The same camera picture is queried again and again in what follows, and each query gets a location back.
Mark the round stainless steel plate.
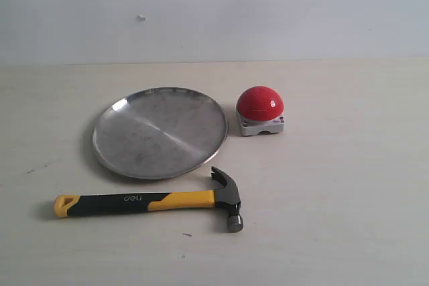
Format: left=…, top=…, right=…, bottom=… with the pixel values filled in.
left=92, top=87, right=229, bottom=180

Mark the red dome push button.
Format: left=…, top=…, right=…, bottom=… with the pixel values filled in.
left=236, top=86, right=284, bottom=137

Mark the yellow black claw hammer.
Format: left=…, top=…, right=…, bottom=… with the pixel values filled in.
left=54, top=167, right=244, bottom=233

